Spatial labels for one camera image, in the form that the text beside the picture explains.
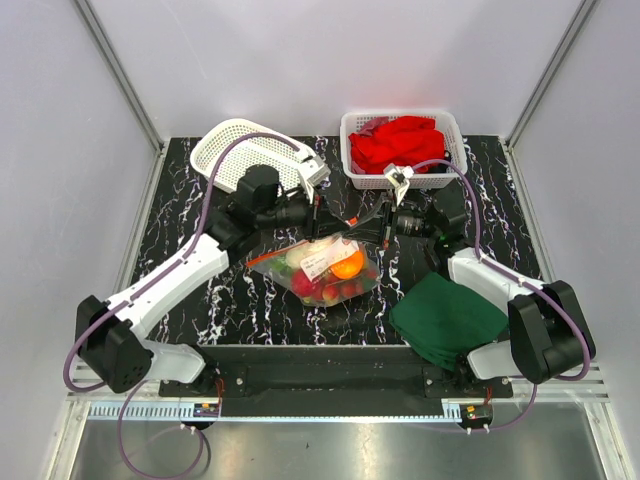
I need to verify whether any folded green cloth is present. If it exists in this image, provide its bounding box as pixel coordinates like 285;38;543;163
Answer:
390;273;508;371

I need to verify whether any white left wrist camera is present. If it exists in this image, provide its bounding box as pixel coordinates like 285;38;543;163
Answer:
296;156;331;203

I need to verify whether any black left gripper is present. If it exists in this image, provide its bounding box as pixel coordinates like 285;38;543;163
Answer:
257;181;350;243

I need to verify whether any red cloth in basket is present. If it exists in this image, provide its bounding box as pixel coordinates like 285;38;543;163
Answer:
348;116;447;175

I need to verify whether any red fake apple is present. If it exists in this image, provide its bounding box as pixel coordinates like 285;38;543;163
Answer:
291;269;316;297

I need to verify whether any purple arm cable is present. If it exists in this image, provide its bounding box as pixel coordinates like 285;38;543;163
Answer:
62;130;314;479
407;158;592;434

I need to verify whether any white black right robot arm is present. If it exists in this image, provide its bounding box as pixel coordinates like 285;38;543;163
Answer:
359;189;596;397

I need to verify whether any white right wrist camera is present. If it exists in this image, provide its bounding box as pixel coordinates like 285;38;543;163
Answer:
384;164;414;207

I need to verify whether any orange fake fruit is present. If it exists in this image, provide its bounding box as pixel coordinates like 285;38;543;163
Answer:
330;250;365;280

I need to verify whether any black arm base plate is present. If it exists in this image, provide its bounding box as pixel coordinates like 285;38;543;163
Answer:
159;346;513;421

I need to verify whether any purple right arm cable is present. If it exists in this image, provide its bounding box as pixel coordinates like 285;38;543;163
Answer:
407;158;592;434

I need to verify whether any pale cream fake food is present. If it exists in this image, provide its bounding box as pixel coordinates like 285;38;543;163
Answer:
285;237;334;270

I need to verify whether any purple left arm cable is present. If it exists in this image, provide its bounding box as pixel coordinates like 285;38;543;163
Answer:
62;130;314;479

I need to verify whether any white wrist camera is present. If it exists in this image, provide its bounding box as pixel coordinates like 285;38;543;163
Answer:
384;164;414;207
296;156;331;203

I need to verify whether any white rectangular slotted basket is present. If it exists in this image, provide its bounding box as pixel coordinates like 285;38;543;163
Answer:
340;109;468;190

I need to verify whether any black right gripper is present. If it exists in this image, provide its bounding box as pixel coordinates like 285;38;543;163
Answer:
343;192;439;249

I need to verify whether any white oval perforated basket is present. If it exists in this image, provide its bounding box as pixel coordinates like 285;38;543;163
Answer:
190;118;315;193

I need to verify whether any clear zip top bag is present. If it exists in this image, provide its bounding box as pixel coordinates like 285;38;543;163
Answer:
247;238;381;307

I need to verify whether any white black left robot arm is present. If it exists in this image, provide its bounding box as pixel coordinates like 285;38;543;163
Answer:
72;165;361;396

